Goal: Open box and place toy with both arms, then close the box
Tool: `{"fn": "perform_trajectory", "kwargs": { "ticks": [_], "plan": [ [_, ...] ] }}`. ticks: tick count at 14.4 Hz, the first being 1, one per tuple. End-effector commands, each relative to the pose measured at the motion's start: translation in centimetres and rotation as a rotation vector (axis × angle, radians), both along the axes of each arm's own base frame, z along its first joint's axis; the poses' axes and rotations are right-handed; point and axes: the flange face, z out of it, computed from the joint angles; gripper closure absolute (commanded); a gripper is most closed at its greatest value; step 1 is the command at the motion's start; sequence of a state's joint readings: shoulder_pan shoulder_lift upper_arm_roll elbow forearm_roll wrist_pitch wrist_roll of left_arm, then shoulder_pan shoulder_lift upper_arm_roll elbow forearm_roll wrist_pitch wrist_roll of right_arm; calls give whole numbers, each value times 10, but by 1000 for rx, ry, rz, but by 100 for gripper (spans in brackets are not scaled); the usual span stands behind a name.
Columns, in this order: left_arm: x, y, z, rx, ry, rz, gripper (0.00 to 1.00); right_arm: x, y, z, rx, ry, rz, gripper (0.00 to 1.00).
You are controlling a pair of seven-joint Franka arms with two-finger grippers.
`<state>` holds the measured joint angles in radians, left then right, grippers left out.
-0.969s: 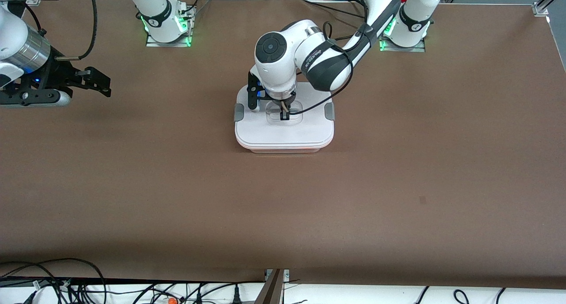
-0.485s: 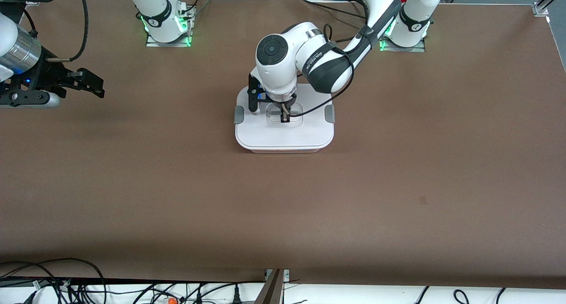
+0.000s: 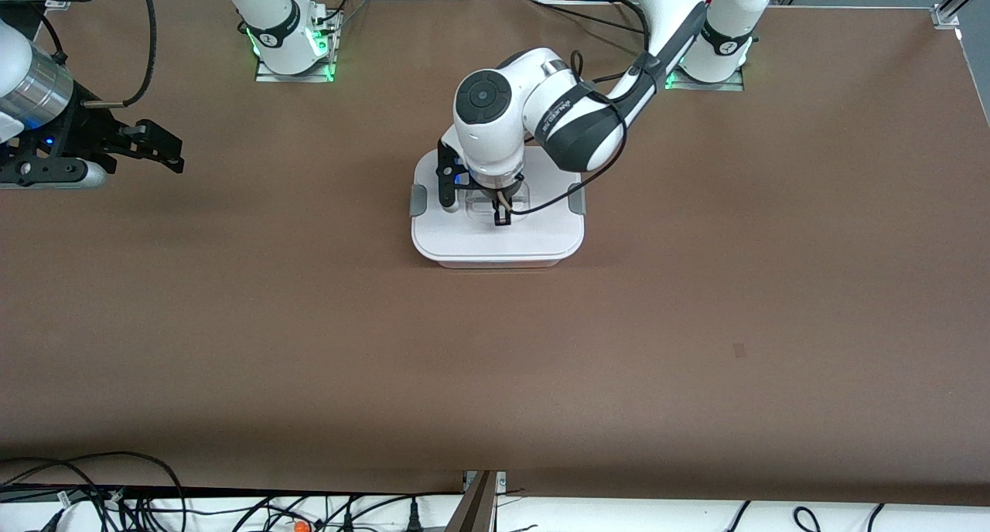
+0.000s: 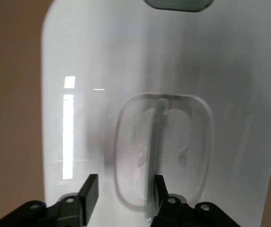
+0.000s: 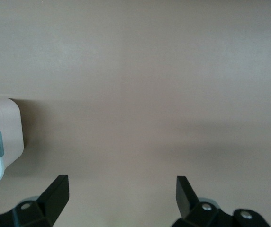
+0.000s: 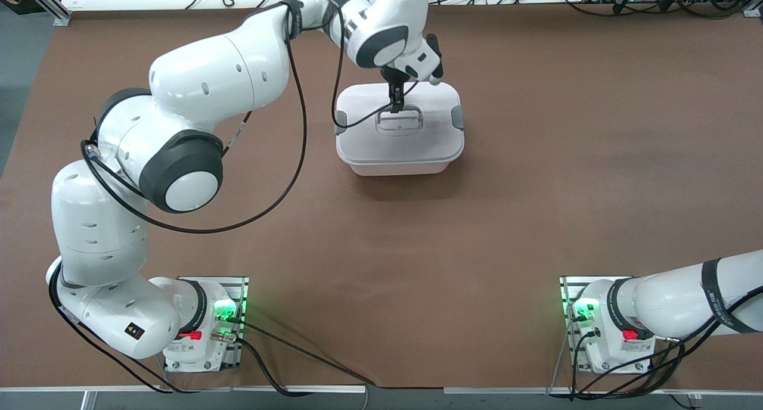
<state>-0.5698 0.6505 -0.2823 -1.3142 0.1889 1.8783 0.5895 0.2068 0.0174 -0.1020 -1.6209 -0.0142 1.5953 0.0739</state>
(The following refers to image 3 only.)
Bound black cable on table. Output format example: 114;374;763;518
528;0;649;36

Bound white box lid grey clips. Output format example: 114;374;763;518
409;147;587;268

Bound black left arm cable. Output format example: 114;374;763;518
509;49;629;216

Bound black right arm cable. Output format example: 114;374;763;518
84;0;158;108

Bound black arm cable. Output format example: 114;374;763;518
509;49;629;216
84;0;158;108

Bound black looped floor cable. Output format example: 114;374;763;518
0;452;188;532

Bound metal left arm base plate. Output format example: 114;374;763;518
663;66;746;93

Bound pink plastic box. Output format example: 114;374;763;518
433;255;564;270

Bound aluminium corner bracket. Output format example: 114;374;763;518
930;0;990;30

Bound aluminium profile beam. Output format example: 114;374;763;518
445;470;507;532

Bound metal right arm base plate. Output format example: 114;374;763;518
254;6;342;84

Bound brown table mat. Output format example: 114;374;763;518
0;0;990;506

